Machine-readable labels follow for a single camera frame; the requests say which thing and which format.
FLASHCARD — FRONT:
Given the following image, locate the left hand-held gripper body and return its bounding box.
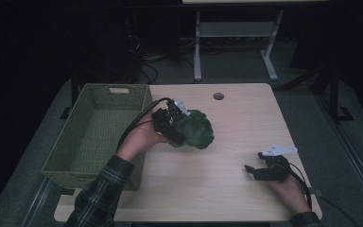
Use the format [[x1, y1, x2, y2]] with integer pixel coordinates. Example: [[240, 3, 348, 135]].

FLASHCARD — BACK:
[[150, 98, 192, 144]]

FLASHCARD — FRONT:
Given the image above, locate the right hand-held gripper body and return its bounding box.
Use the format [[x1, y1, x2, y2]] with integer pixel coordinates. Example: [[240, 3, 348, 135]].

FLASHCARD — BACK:
[[254, 143, 299, 184]]

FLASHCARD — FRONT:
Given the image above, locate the green woven basket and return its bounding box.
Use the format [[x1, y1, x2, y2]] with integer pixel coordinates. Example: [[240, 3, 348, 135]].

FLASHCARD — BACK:
[[41, 82, 154, 192]]

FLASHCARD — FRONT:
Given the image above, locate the person's right hand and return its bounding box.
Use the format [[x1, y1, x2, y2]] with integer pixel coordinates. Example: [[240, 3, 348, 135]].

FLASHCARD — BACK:
[[265, 174, 312, 215]]

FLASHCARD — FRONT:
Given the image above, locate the person's left hand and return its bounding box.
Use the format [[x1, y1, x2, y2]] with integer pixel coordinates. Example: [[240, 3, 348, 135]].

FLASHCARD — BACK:
[[116, 113, 171, 162]]

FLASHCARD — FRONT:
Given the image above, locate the dark metal stand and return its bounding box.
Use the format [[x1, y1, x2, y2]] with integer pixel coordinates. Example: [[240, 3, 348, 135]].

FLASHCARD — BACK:
[[311, 62, 355, 125]]

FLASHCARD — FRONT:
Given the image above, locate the white metal stand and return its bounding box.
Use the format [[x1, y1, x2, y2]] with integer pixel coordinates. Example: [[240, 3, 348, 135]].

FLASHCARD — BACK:
[[193, 9, 285, 82]]

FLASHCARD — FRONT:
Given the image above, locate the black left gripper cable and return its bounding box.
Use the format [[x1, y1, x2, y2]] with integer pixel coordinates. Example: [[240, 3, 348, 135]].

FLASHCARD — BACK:
[[115, 96, 175, 153]]

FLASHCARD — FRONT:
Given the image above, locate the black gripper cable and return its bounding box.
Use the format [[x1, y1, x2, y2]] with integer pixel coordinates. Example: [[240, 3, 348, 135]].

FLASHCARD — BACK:
[[115, 96, 175, 153], [287, 162, 314, 210]]

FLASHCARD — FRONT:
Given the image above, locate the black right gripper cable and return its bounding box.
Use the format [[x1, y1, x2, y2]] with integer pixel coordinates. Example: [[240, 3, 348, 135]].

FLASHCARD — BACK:
[[287, 162, 314, 210]]

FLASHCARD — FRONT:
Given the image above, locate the tangle of floor cables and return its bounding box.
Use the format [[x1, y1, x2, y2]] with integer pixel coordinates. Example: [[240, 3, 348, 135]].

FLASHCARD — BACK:
[[127, 33, 197, 85]]

